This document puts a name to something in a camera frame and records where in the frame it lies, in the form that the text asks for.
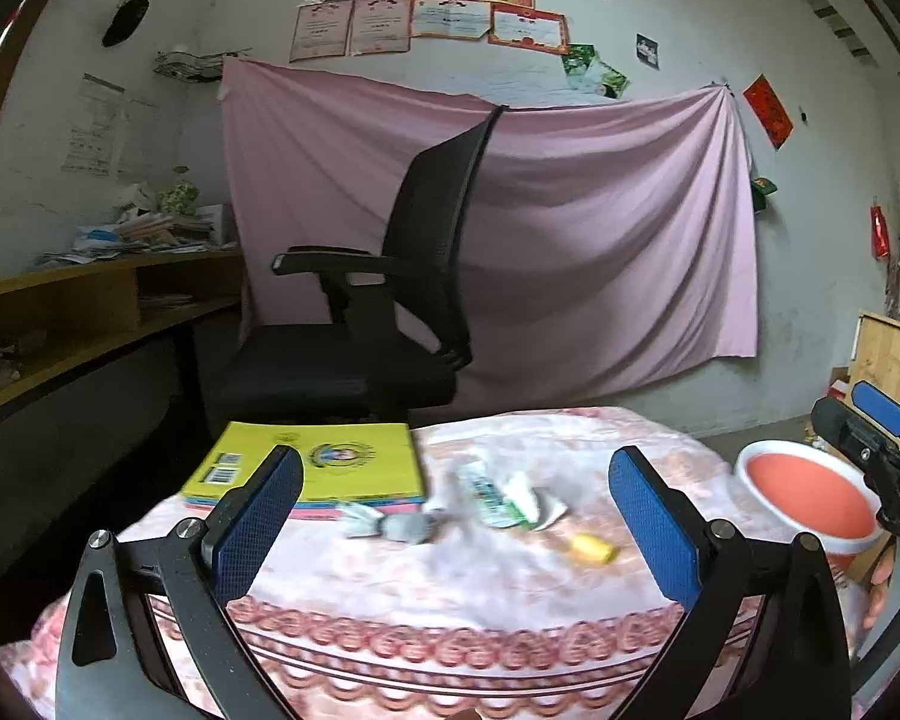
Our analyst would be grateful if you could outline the white torn wrapper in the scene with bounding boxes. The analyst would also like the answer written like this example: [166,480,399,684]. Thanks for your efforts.
[504,473,569,532]

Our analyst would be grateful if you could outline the grey paper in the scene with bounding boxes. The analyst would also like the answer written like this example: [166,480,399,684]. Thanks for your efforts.
[338,502,447,544]

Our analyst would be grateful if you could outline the green white snack wrapper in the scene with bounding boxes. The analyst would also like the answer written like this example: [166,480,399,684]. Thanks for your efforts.
[457,461,525,530]

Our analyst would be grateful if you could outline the wooden cabinet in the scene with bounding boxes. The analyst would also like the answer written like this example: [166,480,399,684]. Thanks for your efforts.
[848,312,900,403]

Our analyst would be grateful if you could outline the red white plastic basin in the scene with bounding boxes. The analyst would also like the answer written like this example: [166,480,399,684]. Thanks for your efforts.
[735,440,884,571]

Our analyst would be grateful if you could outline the red fire extinguisher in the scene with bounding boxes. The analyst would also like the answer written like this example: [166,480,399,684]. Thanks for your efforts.
[870,205,891,260]

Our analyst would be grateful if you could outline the yellow book stack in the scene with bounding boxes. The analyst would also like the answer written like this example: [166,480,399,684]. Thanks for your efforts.
[182,421,425,518]

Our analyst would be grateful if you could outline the pink hanging cloth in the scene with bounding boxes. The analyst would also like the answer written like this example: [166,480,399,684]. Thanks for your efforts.
[221,60,759,413]

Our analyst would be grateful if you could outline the wooden shelf desk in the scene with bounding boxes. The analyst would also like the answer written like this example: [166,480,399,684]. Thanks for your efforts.
[0,249,244,419]

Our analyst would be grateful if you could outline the black office chair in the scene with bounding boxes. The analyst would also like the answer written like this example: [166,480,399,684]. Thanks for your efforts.
[209,107,504,424]

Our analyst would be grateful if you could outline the clutter pile on shelf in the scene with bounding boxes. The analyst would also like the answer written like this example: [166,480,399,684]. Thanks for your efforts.
[35,174,237,268]

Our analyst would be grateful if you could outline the red diamond wall paper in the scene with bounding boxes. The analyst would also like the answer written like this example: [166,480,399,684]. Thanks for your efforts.
[743,75,793,149]

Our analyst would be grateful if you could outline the small black wall photo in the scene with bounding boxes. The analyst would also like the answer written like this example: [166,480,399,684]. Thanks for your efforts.
[635,34,660,70]

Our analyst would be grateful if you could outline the green wall packets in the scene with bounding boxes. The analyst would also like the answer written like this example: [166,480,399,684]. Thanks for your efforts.
[560,44,629,99]

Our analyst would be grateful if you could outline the white wall notice paper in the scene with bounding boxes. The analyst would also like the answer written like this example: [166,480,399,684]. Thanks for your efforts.
[61,73,125,177]

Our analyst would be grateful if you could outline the black wall object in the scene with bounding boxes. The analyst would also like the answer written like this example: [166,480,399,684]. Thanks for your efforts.
[102,0,149,47]

